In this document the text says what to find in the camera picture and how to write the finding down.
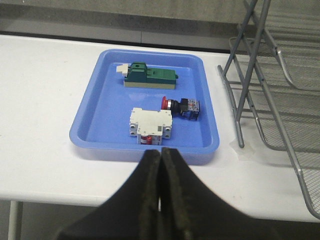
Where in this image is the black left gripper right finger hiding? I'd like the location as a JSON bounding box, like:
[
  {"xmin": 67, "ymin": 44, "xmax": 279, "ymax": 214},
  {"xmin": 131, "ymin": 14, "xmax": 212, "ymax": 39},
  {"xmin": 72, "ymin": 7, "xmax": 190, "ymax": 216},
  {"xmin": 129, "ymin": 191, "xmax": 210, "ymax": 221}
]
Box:
[{"xmin": 161, "ymin": 147, "xmax": 278, "ymax": 240}]

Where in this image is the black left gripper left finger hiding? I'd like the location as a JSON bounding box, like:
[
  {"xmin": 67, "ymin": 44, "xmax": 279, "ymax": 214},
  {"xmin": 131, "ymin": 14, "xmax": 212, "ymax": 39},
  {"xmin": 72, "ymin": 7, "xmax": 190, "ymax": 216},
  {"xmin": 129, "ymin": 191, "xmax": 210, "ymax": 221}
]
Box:
[{"xmin": 57, "ymin": 150, "xmax": 161, "ymax": 240}]

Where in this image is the red emergency push button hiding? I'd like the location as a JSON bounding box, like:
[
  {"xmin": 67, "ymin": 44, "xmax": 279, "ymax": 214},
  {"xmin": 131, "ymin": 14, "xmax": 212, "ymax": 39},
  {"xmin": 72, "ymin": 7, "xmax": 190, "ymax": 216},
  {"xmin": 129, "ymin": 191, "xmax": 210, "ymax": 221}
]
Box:
[{"xmin": 161, "ymin": 96, "xmax": 200, "ymax": 121}]

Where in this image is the silver mesh tray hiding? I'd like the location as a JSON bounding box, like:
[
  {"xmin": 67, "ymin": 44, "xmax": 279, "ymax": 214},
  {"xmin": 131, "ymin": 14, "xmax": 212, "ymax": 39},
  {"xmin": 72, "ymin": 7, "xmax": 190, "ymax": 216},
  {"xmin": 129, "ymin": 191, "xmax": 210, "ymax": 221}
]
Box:
[
  {"xmin": 236, "ymin": 39, "xmax": 320, "ymax": 153},
  {"xmin": 257, "ymin": 11, "xmax": 320, "ymax": 92}
]

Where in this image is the white circuit breaker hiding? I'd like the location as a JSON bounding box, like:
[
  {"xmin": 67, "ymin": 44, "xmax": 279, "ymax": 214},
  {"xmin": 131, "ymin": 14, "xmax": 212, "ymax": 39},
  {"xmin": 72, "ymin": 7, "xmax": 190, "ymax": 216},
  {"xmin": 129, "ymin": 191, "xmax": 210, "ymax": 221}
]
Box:
[{"xmin": 129, "ymin": 107, "xmax": 173, "ymax": 146}]

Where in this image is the blue plastic tray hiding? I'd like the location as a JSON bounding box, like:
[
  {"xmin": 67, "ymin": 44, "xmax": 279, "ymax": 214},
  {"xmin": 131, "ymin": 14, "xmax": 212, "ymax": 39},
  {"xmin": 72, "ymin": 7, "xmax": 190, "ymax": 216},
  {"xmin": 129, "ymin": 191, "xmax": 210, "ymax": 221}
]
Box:
[{"xmin": 69, "ymin": 49, "xmax": 220, "ymax": 165}]

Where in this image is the white table leg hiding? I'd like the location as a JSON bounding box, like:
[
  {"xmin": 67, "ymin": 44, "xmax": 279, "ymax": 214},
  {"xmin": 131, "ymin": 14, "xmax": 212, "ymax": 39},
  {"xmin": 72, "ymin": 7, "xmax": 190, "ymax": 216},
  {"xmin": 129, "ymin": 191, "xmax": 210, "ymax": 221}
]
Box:
[{"xmin": 7, "ymin": 200, "xmax": 23, "ymax": 240}]

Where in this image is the dark stone counter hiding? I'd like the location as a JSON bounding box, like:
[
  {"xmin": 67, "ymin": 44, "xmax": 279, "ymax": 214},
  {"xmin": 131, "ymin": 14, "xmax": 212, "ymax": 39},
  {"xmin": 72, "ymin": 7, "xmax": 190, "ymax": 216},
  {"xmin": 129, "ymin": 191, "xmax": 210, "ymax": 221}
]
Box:
[{"xmin": 0, "ymin": 0, "xmax": 245, "ymax": 52}]

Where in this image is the green knife switch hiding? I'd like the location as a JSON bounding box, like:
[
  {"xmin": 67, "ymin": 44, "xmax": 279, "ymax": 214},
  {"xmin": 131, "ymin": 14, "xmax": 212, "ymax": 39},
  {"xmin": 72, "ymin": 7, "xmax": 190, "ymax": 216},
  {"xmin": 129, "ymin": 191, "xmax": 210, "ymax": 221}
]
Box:
[{"xmin": 116, "ymin": 62, "xmax": 179, "ymax": 90}]

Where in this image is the silver rack frame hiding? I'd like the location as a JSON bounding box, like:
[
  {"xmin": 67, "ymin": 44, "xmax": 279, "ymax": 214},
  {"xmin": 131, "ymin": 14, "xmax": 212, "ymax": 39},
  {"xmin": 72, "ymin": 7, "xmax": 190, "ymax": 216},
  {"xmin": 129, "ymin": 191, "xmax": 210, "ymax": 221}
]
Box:
[{"xmin": 218, "ymin": 0, "xmax": 320, "ymax": 218}]

